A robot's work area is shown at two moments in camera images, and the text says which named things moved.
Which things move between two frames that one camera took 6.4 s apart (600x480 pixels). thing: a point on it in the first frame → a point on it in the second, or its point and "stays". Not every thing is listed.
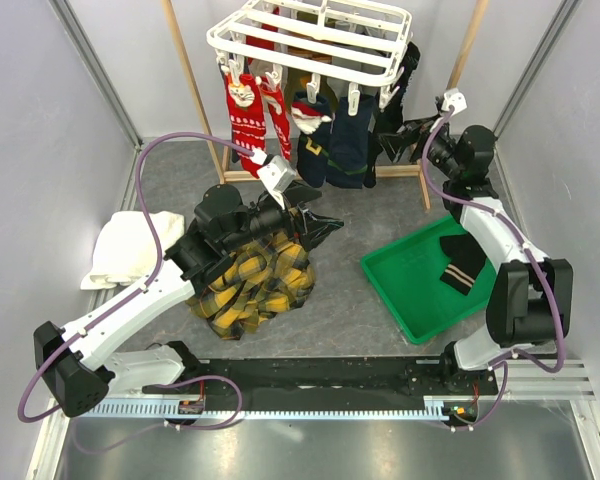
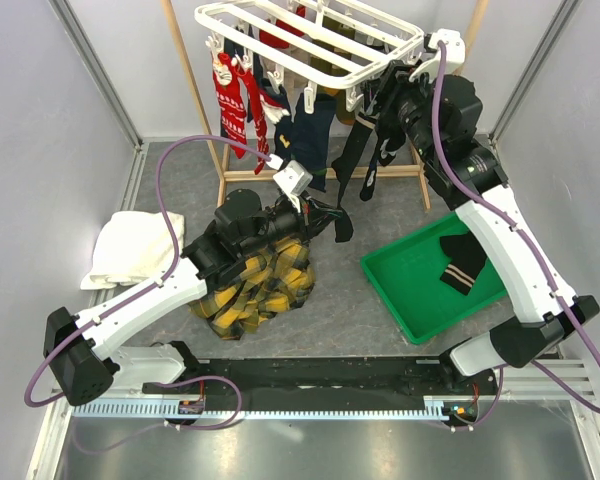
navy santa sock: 312,119 → 277,108
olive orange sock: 296,82 → 344,113
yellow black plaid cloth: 269,277 stays
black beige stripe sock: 390,114 → 342,166
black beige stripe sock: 466,261 stays
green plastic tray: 406,271 stays
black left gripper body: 267,217 stays
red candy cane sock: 275,99 → 261,133
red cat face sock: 248,118 → 232,108
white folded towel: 126,249 stays
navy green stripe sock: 349,144 → 310,137
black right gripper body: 440,151 → 406,104
